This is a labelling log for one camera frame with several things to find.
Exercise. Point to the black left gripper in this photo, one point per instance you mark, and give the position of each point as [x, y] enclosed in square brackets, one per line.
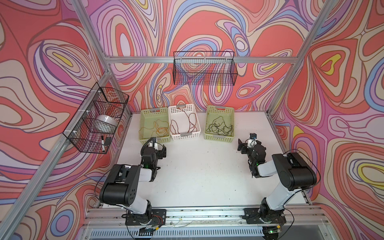
[159, 152]

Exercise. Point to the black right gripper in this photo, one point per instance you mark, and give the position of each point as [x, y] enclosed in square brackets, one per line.
[244, 146]

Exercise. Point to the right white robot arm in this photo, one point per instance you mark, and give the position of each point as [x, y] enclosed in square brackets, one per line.
[294, 173]

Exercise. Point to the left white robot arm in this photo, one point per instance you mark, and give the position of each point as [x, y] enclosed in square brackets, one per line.
[121, 185]

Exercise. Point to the right green perforated plastic basket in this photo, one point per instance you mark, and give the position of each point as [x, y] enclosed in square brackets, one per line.
[220, 124]

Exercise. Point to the green perforated plastic basket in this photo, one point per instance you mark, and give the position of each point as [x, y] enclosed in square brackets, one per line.
[220, 124]
[154, 123]

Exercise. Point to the left green perforated plastic basket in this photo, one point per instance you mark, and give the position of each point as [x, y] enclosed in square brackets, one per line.
[154, 123]

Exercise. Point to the white perforated plastic basket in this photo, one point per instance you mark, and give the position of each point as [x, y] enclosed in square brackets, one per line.
[184, 122]

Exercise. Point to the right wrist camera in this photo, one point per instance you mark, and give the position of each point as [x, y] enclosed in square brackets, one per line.
[252, 138]

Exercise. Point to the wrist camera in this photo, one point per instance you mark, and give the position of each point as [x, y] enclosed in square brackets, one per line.
[252, 138]
[153, 143]

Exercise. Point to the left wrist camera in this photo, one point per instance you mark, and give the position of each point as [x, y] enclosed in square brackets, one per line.
[153, 143]

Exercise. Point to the left black wire wall basket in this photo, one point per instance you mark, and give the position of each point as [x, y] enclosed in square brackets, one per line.
[94, 131]

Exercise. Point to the black wire wall basket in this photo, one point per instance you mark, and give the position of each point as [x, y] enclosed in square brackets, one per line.
[94, 131]
[204, 68]

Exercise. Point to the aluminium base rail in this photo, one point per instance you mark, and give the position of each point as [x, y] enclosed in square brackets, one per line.
[229, 222]

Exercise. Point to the back black wire wall basket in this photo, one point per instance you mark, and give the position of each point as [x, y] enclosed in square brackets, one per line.
[204, 68]

